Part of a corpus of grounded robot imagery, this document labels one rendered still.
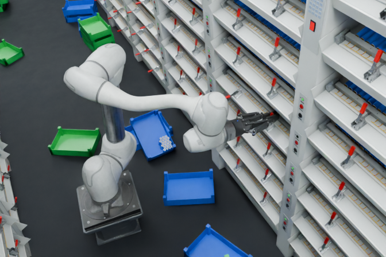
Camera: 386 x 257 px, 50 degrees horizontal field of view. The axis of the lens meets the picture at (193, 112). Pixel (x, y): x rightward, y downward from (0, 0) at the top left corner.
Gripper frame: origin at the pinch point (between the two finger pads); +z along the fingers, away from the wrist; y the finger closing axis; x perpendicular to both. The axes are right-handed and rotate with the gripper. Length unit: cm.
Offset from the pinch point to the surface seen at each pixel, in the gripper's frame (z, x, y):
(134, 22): 6, -42, -184
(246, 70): -1.8, 12.2, -19.9
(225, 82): 0.7, -6.5, -38.6
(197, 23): -1, 13, -68
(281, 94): 0.2, 14.1, 3.0
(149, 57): 9, -62, -161
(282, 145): -0.5, -7.4, 11.0
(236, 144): 4.8, -40.9, -26.5
